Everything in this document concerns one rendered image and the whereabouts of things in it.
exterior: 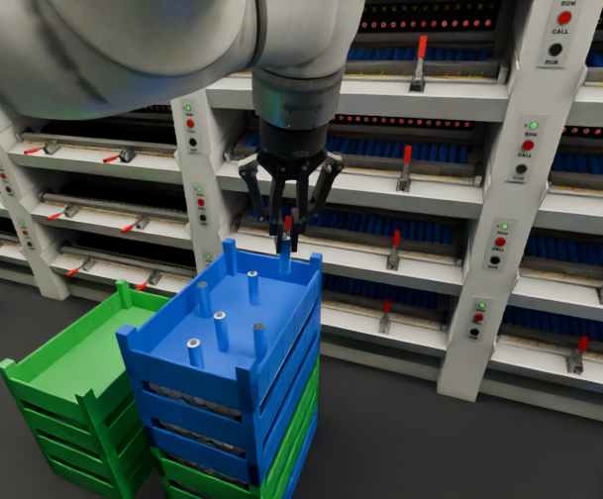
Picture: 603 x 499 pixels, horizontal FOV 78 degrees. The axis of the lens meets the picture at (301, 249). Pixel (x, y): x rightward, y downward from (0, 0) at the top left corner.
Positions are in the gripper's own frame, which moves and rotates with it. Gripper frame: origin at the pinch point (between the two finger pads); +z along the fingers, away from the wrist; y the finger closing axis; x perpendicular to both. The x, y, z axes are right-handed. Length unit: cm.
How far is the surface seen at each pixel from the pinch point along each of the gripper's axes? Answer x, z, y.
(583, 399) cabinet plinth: -22, 47, 73
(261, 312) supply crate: -4.5, 16.2, -4.3
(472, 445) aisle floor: -27, 50, 42
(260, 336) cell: -13.4, 6.1, -5.2
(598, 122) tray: 11, -9, 55
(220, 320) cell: -9.7, 7.1, -10.7
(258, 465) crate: -27.6, 17.8, -7.1
